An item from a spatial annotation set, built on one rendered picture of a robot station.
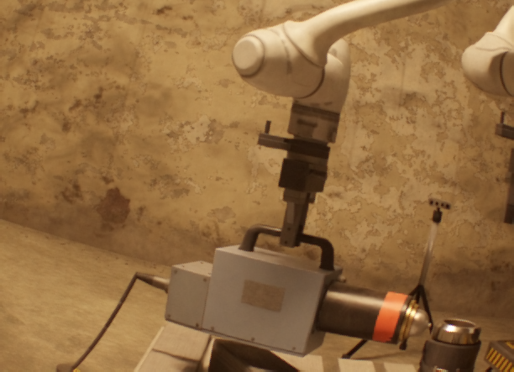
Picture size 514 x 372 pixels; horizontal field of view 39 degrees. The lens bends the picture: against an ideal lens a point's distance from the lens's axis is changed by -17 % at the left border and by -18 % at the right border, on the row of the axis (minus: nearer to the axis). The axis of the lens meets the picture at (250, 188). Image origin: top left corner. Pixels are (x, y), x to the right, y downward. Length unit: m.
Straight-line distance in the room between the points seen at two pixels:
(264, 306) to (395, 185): 2.30
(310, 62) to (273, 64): 0.07
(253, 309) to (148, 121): 2.32
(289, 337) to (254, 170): 2.27
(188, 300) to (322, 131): 0.39
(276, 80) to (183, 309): 0.47
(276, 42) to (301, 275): 0.41
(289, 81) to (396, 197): 2.42
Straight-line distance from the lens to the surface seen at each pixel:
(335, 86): 1.50
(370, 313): 1.48
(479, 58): 1.58
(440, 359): 1.46
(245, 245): 1.57
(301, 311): 1.49
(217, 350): 1.72
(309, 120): 1.50
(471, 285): 3.91
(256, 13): 3.76
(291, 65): 1.36
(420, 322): 1.50
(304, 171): 1.48
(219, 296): 1.54
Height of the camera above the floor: 0.67
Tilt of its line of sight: 4 degrees down
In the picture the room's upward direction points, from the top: 11 degrees clockwise
